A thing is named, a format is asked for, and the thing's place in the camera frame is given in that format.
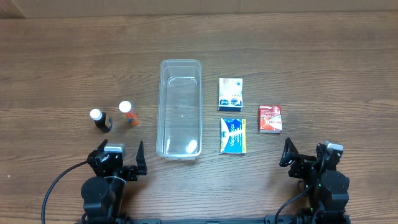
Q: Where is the dark bottle white cap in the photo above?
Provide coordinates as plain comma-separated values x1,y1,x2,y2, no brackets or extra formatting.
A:
90,108,113,133

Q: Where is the red medicine box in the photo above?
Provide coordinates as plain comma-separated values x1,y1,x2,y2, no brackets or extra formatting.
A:
258,105,283,134

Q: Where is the orange bottle white cap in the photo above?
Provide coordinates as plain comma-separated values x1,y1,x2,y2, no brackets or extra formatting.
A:
118,101,140,126

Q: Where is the blue VapoDrops box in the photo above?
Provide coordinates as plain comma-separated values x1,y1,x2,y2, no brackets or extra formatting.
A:
220,118,247,154

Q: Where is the white and blue medicine box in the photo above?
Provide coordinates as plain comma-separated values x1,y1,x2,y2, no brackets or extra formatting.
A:
218,78,243,111

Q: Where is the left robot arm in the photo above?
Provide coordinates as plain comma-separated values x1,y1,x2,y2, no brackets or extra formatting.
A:
81,139,147,223

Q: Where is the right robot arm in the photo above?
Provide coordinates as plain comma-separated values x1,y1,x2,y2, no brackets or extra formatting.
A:
274,138,351,223

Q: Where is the clear plastic container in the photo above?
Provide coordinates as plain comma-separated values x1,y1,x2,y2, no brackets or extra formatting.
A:
156,59,203,160

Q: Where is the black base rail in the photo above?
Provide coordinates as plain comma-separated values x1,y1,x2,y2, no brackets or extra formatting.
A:
130,215,299,224

